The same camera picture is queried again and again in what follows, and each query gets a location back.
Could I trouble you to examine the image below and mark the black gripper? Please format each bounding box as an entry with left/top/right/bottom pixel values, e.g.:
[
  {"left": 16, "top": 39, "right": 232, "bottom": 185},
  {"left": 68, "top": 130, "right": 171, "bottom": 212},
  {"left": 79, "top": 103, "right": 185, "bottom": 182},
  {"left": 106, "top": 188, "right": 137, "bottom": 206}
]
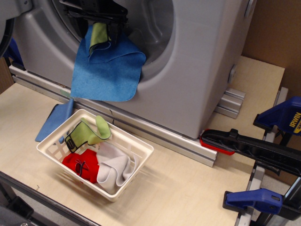
[{"left": 59, "top": 0, "right": 128, "bottom": 44}]

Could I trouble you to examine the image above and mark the green cloth with black trim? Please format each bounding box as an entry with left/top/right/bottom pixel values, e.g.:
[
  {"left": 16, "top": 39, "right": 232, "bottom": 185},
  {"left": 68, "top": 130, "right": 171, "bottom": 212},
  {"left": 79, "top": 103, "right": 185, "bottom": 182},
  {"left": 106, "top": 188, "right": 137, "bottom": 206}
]
[{"left": 89, "top": 22, "right": 111, "bottom": 55}]

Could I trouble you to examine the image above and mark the large blue cloth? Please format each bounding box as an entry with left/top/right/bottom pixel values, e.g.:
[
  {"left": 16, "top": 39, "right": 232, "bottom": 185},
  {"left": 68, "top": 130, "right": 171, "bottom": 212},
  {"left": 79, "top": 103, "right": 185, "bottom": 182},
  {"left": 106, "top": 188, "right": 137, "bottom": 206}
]
[{"left": 71, "top": 25, "right": 146, "bottom": 102}]

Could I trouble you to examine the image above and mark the grey toy washing machine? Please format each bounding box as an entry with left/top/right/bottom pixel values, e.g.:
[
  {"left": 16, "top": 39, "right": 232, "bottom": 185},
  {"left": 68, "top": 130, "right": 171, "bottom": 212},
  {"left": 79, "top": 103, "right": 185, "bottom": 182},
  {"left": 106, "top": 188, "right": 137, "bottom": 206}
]
[{"left": 0, "top": 0, "right": 256, "bottom": 138}]

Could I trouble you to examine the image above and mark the white plastic laundry basket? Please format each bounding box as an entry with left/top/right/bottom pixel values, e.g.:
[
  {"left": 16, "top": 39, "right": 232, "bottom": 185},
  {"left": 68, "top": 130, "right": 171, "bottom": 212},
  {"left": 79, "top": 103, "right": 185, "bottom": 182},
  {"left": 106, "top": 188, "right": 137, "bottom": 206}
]
[{"left": 37, "top": 109, "right": 154, "bottom": 202}]

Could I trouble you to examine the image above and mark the light blue cloth on table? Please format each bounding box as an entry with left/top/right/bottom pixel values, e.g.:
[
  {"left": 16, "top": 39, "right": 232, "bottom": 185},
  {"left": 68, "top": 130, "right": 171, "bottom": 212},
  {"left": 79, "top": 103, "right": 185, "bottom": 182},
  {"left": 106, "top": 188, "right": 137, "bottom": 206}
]
[{"left": 35, "top": 98, "right": 74, "bottom": 142}]

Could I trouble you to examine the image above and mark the green cloth in basket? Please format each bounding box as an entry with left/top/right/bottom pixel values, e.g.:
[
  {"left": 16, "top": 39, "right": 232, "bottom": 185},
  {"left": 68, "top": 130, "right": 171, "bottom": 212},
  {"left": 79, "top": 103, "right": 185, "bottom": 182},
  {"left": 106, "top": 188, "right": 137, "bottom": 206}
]
[{"left": 64, "top": 116, "right": 111, "bottom": 153}]

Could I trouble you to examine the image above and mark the red cloth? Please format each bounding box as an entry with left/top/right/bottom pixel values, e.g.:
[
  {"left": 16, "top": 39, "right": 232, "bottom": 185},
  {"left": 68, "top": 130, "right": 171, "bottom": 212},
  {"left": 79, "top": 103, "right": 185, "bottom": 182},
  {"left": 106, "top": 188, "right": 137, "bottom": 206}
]
[{"left": 62, "top": 149, "right": 99, "bottom": 184}]

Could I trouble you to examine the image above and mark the light grey cloth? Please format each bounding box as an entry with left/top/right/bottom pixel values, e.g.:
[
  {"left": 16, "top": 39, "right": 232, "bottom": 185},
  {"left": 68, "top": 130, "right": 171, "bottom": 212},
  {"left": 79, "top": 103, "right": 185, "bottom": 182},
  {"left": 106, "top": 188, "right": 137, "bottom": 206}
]
[{"left": 96, "top": 142, "right": 133, "bottom": 194}]

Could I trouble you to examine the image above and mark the aluminium extrusion side block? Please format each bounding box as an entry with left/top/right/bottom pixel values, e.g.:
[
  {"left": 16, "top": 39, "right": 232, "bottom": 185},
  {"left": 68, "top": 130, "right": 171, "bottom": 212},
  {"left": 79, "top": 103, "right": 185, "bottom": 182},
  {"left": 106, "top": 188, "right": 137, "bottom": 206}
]
[{"left": 214, "top": 88, "right": 246, "bottom": 119}]

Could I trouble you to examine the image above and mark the brown cardboard panel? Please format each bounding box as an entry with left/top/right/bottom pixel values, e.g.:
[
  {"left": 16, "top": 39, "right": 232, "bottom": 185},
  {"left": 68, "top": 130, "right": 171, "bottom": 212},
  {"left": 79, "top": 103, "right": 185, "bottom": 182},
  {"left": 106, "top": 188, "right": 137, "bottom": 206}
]
[{"left": 243, "top": 0, "right": 301, "bottom": 97}]

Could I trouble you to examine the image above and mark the blue Irwin clamp upper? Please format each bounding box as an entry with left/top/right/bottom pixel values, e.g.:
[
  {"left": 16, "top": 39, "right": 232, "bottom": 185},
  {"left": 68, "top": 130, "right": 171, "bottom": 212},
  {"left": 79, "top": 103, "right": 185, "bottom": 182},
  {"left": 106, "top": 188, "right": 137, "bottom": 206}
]
[{"left": 253, "top": 97, "right": 301, "bottom": 136}]

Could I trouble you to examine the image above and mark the black and red bar clamp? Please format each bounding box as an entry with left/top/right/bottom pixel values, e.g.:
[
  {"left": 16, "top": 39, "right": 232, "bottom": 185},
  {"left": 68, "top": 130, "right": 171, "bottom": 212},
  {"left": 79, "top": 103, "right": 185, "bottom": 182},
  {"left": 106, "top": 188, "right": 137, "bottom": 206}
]
[{"left": 200, "top": 129, "right": 301, "bottom": 177}]

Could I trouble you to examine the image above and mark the blue clamp lower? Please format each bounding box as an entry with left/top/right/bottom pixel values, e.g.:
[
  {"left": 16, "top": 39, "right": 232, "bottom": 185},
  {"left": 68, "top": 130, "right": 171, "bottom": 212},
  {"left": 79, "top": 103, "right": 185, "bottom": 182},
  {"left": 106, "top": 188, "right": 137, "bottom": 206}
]
[{"left": 222, "top": 188, "right": 301, "bottom": 221}]

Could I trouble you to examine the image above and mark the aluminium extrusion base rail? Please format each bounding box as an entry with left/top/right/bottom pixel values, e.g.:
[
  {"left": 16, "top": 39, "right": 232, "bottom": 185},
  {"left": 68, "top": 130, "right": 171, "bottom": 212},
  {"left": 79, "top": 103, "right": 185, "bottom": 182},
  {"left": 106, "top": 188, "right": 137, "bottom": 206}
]
[{"left": 9, "top": 65, "right": 217, "bottom": 167}]

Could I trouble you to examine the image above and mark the black metal table frame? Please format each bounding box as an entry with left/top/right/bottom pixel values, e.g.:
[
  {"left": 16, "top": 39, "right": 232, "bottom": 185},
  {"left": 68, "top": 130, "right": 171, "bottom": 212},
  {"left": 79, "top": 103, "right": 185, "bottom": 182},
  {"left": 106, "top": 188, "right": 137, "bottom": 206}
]
[{"left": 0, "top": 172, "right": 98, "bottom": 226}]

